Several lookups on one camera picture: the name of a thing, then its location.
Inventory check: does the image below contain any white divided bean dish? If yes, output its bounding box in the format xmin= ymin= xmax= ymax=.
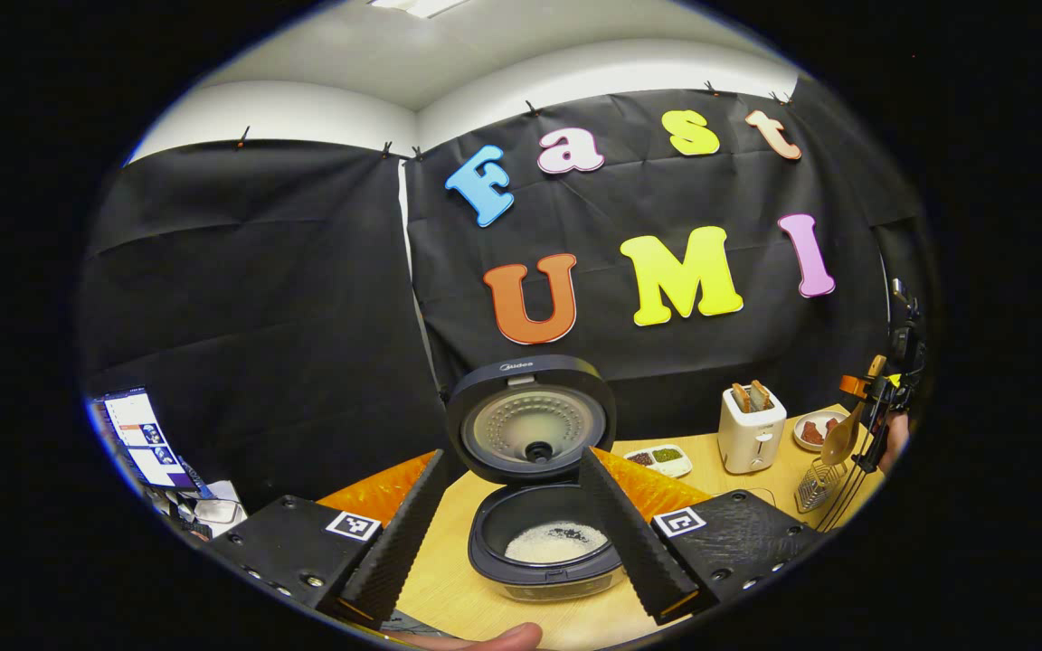
xmin=622 ymin=443 xmax=694 ymax=478

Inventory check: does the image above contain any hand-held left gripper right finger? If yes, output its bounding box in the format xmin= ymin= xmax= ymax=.
xmin=580 ymin=448 xmax=825 ymax=625

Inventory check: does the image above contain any black backdrop cloth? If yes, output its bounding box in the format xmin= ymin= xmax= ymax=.
xmin=78 ymin=77 xmax=933 ymax=507

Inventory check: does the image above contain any white round plate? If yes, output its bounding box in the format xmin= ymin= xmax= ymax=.
xmin=792 ymin=410 xmax=848 ymax=453

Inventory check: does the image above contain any white toaster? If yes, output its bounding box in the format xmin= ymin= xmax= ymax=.
xmin=718 ymin=380 xmax=787 ymax=475

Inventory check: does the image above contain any wooden spoon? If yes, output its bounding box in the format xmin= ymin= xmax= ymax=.
xmin=821 ymin=355 xmax=888 ymax=467

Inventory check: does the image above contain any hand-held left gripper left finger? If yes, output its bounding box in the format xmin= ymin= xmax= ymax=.
xmin=209 ymin=449 xmax=448 ymax=629

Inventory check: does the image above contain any dark grey rice cooker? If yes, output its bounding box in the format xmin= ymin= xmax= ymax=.
xmin=446 ymin=354 xmax=626 ymax=602

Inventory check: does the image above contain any ceiling light panel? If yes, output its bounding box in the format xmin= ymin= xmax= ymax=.
xmin=367 ymin=0 xmax=469 ymax=19

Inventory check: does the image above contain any white rice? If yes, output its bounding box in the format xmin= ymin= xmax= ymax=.
xmin=505 ymin=522 xmax=608 ymax=564

